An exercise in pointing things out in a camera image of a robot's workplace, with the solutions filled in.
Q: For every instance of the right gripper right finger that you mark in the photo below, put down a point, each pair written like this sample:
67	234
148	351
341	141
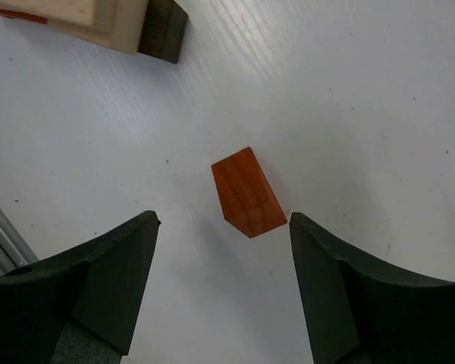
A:
361	309

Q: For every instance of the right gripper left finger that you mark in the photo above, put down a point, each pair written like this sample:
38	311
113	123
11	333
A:
81	305

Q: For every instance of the orange arch block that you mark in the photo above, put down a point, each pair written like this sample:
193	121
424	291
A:
23	16

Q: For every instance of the orange triangular roof block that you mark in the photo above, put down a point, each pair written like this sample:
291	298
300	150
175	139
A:
247	200

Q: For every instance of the aluminium front rail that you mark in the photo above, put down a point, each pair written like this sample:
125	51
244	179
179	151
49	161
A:
14	251

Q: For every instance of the long light wood block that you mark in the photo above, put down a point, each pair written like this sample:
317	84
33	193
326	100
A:
115	25

